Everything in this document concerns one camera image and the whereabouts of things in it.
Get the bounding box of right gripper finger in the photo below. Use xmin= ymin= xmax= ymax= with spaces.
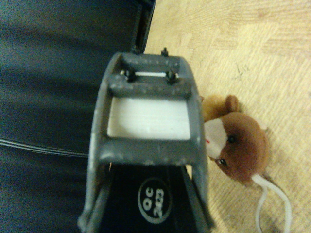
xmin=77 ymin=47 xmax=217 ymax=233

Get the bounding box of brown plush mouse toy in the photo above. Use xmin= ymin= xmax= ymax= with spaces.
xmin=200 ymin=94 xmax=292 ymax=233

